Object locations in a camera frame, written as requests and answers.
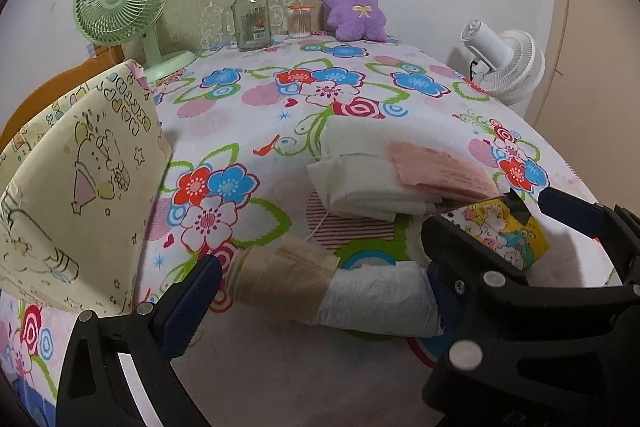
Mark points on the wooden bed headboard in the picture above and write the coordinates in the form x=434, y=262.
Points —
x=65, y=84

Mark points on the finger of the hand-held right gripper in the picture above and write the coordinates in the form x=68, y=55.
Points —
x=525, y=322
x=565, y=207

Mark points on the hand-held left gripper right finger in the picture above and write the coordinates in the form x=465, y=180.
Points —
x=441, y=307

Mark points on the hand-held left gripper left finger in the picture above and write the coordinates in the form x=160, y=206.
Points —
x=195, y=302

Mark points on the yellow cartoon packet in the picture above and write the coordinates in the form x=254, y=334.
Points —
x=505, y=232

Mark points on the blue bed sheet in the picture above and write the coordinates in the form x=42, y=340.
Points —
x=30, y=394

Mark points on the glass mug jar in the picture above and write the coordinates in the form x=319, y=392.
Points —
x=252, y=22

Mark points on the white floor fan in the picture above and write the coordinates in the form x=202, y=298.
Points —
x=520, y=67

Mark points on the beige door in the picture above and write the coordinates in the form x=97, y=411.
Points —
x=600, y=57

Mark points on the floral tablecloth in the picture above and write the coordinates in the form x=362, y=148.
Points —
x=240, y=122

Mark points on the white roll with beige band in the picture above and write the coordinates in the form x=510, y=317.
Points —
x=380, y=302

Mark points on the purple plush toy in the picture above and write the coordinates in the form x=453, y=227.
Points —
x=352, y=14

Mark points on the white pack with pink label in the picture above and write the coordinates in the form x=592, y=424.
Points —
x=360, y=177

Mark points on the cotton swab jar orange lid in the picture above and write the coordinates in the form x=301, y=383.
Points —
x=301, y=24

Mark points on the cream cartoon print storage box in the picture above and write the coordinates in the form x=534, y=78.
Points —
x=85, y=167

